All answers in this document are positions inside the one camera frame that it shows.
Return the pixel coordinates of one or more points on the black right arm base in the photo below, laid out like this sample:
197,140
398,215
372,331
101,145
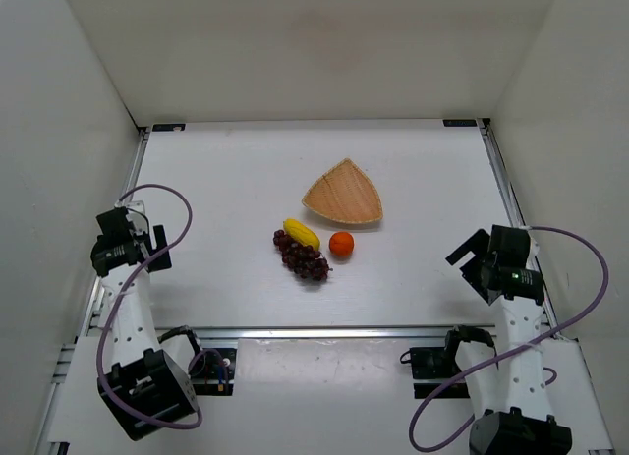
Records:
430,366

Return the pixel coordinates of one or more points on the yellow fake banana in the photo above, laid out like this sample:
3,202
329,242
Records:
301,233

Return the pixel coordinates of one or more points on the aluminium rail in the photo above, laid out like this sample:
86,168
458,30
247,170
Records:
113,247
325,333
511,205

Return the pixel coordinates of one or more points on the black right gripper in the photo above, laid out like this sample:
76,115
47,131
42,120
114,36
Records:
472,257

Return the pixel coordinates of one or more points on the orange fake orange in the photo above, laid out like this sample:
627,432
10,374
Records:
341,244

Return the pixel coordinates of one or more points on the aluminium front rail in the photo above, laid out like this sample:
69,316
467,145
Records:
325,333

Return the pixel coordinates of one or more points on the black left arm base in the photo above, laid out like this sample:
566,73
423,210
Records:
211,371

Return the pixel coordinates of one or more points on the aluminium right side rail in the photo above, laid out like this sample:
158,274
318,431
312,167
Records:
511,205

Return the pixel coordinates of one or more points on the dark red fake grapes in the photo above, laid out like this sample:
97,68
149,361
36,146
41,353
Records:
304,261

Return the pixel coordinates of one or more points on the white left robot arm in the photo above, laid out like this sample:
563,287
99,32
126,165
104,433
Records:
139,370

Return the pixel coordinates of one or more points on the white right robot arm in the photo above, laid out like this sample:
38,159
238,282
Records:
505,377

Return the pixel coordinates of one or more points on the woven triangular fruit basket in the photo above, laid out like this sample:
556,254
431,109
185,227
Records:
344,194

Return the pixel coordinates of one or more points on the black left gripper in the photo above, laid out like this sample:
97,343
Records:
158,249

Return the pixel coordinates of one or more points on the aluminium left side rail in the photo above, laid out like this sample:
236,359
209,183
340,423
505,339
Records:
113,247

